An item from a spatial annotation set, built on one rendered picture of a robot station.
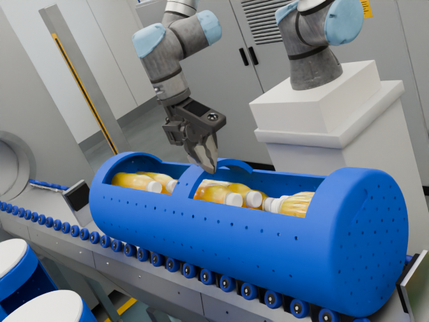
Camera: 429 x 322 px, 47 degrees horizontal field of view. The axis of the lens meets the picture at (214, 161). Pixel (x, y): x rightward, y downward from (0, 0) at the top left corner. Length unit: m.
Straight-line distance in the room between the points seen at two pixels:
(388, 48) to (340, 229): 1.81
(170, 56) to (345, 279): 0.57
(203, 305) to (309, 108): 0.60
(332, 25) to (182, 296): 0.83
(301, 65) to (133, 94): 5.22
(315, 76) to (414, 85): 1.29
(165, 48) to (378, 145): 0.69
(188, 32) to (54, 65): 5.06
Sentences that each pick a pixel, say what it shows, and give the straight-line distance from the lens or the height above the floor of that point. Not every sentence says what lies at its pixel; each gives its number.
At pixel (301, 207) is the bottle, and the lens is 1.01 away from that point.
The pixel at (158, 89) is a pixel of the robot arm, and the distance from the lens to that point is 1.10.
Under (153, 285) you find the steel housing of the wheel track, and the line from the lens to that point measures 1.57.
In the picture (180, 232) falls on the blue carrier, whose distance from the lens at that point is 1.19.
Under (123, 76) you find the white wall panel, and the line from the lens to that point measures 6.47.
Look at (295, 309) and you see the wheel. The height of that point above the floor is 0.96.
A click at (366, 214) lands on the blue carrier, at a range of 0.98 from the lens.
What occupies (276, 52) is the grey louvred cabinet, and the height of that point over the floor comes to 0.95.
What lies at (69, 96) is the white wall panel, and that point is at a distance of 6.17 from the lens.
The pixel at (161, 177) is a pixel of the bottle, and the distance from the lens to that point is 1.50.
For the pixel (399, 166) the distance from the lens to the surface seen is 1.58.
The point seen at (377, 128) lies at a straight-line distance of 1.47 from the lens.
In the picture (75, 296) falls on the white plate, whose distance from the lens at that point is 1.40.
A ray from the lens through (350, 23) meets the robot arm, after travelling 1.30.
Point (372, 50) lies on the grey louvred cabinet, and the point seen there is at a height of 0.90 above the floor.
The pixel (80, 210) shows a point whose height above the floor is 0.99.
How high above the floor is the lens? 1.71
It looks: 23 degrees down
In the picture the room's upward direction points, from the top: 24 degrees counter-clockwise
